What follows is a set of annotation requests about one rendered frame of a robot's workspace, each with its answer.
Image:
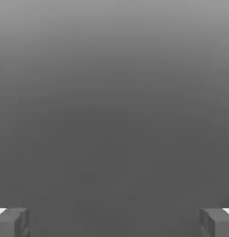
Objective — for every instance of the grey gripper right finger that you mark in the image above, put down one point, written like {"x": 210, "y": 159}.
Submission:
{"x": 219, "y": 223}

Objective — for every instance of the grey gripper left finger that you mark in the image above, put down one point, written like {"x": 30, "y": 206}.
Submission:
{"x": 9, "y": 223}

